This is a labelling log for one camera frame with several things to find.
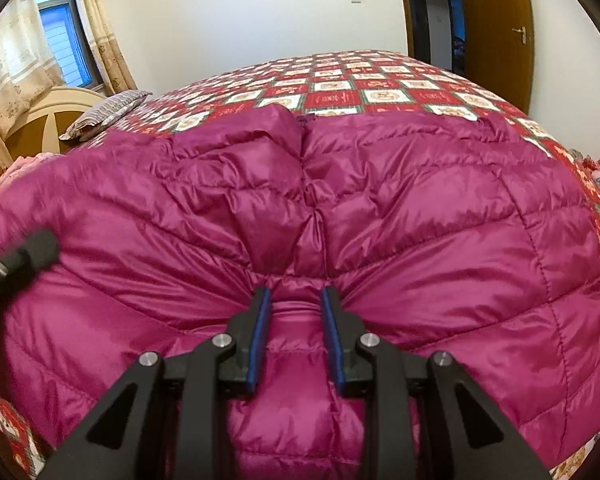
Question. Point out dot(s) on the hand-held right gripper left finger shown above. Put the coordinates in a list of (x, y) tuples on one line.
[(263, 340)]

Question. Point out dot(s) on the magenta down jacket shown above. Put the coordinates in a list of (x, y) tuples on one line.
[(430, 235)]

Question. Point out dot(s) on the brown wooden door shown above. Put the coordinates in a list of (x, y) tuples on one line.
[(495, 25)]

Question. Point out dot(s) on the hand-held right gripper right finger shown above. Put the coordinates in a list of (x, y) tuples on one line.
[(331, 340)]

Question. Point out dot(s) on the narrow beige patterned curtain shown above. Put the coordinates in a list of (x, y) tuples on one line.
[(105, 30)]

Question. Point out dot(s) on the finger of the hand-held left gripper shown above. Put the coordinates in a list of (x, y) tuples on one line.
[(25, 259)]

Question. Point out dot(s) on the red patterned cloth heap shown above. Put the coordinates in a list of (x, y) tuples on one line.
[(597, 175)]

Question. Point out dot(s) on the cream wooden headboard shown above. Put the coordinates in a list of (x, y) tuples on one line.
[(40, 120)]

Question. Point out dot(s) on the pink floral folded blanket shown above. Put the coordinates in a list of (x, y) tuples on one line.
[(32, 165)]

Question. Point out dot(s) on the striped pillow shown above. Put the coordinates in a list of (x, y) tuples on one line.
[(105, 112)]

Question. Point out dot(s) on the sheer beige patterned curtain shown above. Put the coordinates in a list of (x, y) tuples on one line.
[(10, 70)]

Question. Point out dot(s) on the red checkered bedspread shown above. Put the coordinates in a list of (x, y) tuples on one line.
[(380, 85)]

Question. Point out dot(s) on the window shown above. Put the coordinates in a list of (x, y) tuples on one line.
[(62, 25)]

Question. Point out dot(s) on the brown door frame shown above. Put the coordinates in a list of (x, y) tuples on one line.
[(405, 5)]

